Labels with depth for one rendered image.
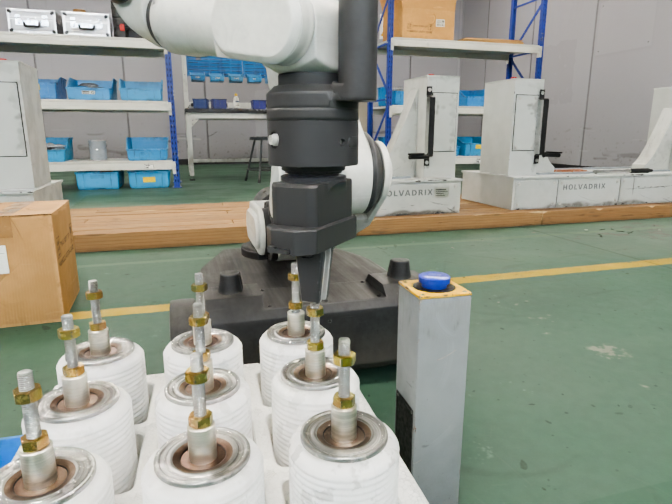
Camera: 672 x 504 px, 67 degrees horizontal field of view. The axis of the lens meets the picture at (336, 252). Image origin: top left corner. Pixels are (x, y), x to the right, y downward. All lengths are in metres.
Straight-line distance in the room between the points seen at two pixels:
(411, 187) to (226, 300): 1.88
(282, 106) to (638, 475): 0.76
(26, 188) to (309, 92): 2.21
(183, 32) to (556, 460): 0.81
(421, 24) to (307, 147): 5.34
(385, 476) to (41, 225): 1.25
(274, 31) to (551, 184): 2.80
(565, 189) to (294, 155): 2.85
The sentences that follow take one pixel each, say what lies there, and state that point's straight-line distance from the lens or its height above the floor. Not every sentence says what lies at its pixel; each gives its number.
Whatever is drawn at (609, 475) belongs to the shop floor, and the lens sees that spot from 0.93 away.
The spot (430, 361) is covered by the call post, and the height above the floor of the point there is 0.23.
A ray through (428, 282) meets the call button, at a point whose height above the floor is 0.32.
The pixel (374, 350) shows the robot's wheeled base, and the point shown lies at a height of 0.09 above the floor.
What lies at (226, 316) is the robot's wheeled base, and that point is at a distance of 0.94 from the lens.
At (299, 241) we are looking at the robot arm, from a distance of 0.46.
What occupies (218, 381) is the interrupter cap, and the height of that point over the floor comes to 0.25.
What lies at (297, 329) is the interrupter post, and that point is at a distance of 0.66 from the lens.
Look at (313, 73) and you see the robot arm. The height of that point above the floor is 0.56.
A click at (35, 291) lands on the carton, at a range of 1.58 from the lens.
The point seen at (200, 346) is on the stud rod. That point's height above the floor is 0.30.
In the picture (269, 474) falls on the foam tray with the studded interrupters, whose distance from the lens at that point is 0.54.
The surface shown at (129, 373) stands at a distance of 0.65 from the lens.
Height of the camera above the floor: 0.51
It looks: 13 degrees down
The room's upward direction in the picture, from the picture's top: straight up
